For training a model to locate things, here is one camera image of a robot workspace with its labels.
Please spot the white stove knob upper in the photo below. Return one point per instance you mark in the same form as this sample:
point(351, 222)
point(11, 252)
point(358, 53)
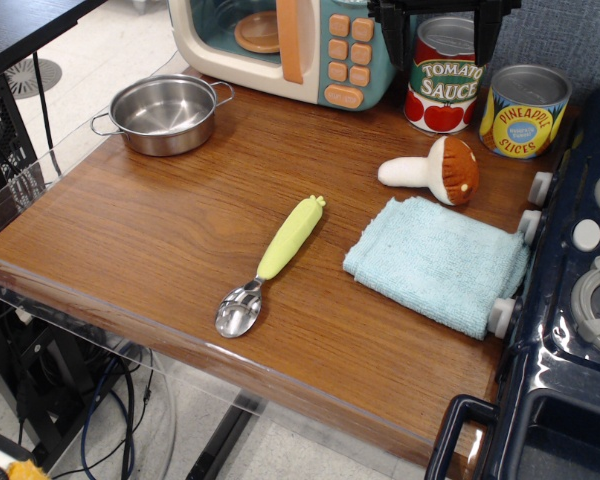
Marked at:
point(539, 188)

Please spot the white stove knob middle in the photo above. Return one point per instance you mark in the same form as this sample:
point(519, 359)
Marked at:
point(528, 225)

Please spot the white stove knob lower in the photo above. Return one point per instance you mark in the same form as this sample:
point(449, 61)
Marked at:
point(500, 316)

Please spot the pineapple slices can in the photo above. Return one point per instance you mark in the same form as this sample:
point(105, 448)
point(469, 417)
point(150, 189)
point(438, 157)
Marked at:
point(524, 110)

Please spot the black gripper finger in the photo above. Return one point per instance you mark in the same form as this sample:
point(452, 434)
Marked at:
point(396, 29)
point(487, 25)

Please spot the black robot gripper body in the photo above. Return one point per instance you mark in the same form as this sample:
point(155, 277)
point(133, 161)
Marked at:
point(430, 7)

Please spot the white stove knob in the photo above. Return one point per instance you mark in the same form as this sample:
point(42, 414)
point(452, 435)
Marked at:
point(528, 225)
point(539, 188)
point(500, 316)

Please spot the light blue folded cloth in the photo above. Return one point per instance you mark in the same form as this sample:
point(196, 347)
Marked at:
point(439, 263)

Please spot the table leg black metal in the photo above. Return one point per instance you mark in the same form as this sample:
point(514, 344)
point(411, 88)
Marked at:
point(214, 455)

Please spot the clear acrylic table barrier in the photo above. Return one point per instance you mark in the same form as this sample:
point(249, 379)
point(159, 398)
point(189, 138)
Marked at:
point(72, 113)

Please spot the plush mushroom toy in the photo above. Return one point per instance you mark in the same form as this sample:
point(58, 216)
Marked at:
point(450, 171)

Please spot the black desk at left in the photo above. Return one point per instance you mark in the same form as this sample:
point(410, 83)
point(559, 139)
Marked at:
point(27, 26)

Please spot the dark blue toy stove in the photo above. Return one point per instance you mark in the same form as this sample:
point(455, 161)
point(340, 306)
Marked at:
point(545, 420)

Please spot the small stainless steel pot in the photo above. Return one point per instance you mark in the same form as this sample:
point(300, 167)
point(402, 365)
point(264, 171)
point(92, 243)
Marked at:
point(164, 115)

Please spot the spoon with green handle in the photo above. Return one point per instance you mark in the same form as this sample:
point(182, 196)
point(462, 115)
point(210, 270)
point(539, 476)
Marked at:
point(240, 308)

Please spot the toy microwave cream and teal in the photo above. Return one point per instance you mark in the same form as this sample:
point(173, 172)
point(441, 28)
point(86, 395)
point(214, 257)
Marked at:
point(329, 53)

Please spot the tomato sauce can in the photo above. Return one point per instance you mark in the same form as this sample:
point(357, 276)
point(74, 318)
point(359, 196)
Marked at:
point(444, 78)

